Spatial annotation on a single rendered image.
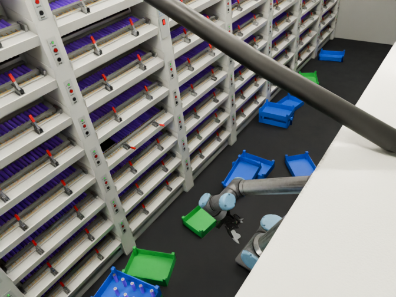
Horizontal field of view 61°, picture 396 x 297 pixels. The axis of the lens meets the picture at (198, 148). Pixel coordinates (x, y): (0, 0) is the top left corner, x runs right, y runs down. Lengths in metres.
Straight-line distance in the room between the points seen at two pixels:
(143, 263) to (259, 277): 2.15
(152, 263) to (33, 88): 1.38
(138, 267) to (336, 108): 2.13
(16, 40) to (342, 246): 1.43
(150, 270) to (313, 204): 2.09
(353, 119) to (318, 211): 0.12
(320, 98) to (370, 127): 0.06
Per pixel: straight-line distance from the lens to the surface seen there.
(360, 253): 0.32
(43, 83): 1.64
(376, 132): 0.41
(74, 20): 1.68
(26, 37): 1.58
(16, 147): 1.66
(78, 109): 1.75
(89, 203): 2.09
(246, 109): 3.37
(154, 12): 2.04
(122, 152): 2.06
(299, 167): 2.97
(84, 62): 1.75
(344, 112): 0.41
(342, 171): 0.39
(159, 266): 2.39
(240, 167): 2.85
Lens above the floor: 1.98
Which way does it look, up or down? 38 degrees down
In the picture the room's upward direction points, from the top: 8 degrees counter-clockwise
